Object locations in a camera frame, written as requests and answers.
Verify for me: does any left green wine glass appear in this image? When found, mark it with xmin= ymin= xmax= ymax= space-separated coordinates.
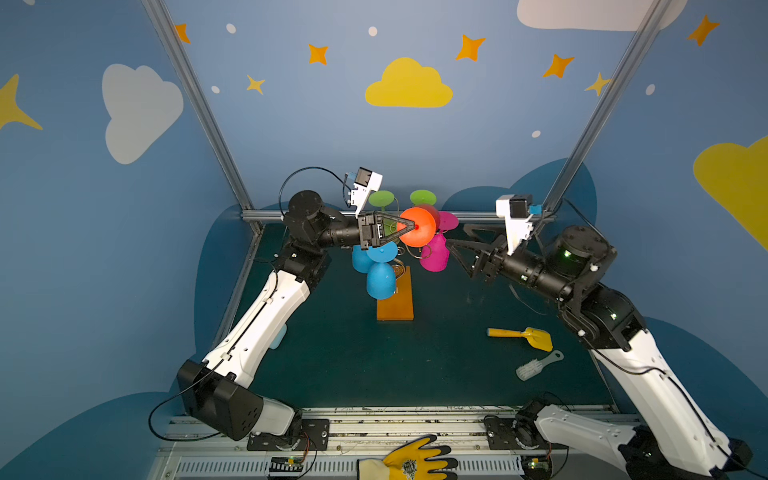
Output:
xmin=368 ymin=190 xmax=396 ymax=236

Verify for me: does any red wine glass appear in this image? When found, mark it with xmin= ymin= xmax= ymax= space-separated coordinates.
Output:
xmin=399 ymin=204 xmax=440 ymax=248

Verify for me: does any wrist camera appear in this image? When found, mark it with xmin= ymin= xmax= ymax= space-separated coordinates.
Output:
xmin=495 ymin=194 xmax=542 ymax=256
xmin=349 ymin=167 xmax=383 ymax=217

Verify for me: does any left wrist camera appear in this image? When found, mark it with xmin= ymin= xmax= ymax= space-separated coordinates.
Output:
xmin=349 ymin=167 xmax=383 ymax=217

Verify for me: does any pink wine glass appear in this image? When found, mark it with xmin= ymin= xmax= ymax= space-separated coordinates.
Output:
xmin=420 ymin=211 xmax=459 ymax=273

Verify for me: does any gold wire glass rack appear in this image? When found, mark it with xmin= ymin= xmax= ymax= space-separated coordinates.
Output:
xmin=382 ymin=218 xmax=406 ymax=280

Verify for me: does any rear blue wine glass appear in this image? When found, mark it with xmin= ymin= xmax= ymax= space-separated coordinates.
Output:
xmin=352 ymin=245 xmax=374 ymax=274

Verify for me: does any right circuit board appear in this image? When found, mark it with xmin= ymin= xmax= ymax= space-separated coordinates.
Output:
xmin=521 ymin=456 xmax=552 ymax=478

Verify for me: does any right green wine glass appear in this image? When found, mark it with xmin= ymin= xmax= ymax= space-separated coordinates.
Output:
xmin=410 ymin=189 xmax=437 ymax=206

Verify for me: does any aluminium frame rail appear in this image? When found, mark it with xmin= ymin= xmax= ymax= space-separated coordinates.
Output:
xmin=241 ymin=209 xmax=556 ymax=225

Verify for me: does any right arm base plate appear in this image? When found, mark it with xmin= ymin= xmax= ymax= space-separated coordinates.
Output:
xmin=482 ymin=414 xmax=567 ymax=450

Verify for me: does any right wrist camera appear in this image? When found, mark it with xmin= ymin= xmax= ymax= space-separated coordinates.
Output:
xmin=495 ymin=194 xmax=542 ymax=256

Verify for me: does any blue wine glass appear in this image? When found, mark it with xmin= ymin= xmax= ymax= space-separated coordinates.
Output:
xmin=352 ymin=245 xmax=374 ymax=274
xmin=366 ymin=242 xmax=398 ymax=300

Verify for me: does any yellow toy shovel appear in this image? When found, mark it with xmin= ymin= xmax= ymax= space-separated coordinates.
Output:
xmin=486 ymin=327 xmax=553 ymax=352

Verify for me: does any white brush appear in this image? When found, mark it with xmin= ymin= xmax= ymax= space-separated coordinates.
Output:
xmin=515 ymin=350 xmax=564 ymax=381

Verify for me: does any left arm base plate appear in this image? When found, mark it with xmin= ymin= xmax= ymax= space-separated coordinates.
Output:
xmin=246 ymin=418 xmax=330 ymax=452

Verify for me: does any green wine glass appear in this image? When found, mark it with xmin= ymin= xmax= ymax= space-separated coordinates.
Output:
xmin=410 ymin=189 xmax=437 ymax=206
xmin=368 ymin=190 xmax=396 ymax=236

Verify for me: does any yellow black work glove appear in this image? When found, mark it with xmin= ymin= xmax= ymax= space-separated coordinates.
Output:
xmin=357 ymin=434 xmax=458 ymax=480

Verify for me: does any light blue toy spatula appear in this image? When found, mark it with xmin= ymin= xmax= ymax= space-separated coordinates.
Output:
xmin=269 ymin=324 xmax=287 ymax=350

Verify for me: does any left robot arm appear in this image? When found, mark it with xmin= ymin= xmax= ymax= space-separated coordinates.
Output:
xmin=177 ymin=190 xmax=436 ymax=445

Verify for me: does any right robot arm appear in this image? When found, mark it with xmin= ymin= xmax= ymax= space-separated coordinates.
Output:
xmin=447 ymin=225 xmax=753 ymax=479

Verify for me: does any circuit board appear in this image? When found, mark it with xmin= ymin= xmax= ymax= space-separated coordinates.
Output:
xmin=268 ymin=456 xmax=305 ymax=475
xmin=521 ymin=456 xmax=552 ymax=478

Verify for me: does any orange wooden rack base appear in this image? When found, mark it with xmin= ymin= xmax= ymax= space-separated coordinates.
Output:
xmin=376 ymin=266 xmax=415 ymax=322

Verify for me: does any left circuit board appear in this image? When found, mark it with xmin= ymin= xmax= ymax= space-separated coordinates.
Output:
xmin=268 ymin=456 xmax=305 ymax=475

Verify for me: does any front blue wine glass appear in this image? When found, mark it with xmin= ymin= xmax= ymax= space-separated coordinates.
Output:
xmin=366 ymin=242 xmax=398 ymax=300

